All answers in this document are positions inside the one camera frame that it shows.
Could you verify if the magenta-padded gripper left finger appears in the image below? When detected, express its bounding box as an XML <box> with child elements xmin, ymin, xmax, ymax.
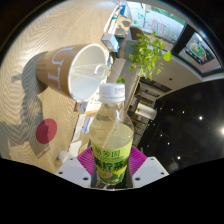
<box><xmin>54</xmin><ymin>145</ymin><xmax>98</xmax><ymax>188</ymax></box>

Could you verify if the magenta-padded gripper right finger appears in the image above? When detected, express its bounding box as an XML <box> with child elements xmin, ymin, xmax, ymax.
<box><xmin>128</xmin><ymin>145</ymin><xmax>170</xmax><ymax>188</ymax></box>

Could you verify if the green-labelled clear drink bottle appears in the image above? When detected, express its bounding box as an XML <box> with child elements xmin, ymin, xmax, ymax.
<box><xmin>89</xmin><ymin>83</ymin><xmax>135</xmax><ymax>186</ymax></box>

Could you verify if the flat round red coaster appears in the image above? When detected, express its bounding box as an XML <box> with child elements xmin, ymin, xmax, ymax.
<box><xmin>35</xmin><ymin>117</ymin><xmax>58</xmax><ymax>145</ymax></box>

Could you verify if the white round pillar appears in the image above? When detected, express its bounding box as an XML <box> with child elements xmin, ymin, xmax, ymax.
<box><xmin>135</xmin><ymin>102</ymin><xmax>158</xmax><ymax>121</ymax></box>

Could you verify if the group of ceiling lights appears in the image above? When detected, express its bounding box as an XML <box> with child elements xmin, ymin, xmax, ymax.
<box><xmin>156</xmin><ymin>114</ymin><xmax>224</xmax><ymax>161</ymax></box>

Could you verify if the brown paper cup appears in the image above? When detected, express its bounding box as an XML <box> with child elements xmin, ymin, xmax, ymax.
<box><xmin>34</xmin><ymin>43</ymin><xmax>111</xmax><ymax>103</ymax></box>

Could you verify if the green potted plant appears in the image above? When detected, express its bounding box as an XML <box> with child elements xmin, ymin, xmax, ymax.
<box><xmin>116</xmin><ymin>31</ymin><xmax>173</xmax><ymax>84</ymax></box>

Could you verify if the small light blue box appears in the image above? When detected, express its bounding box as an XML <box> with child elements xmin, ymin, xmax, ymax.
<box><xmin>100</xmin><ymin>32</ymin><xmax>120</xmax><ymax>53</ymax></box>

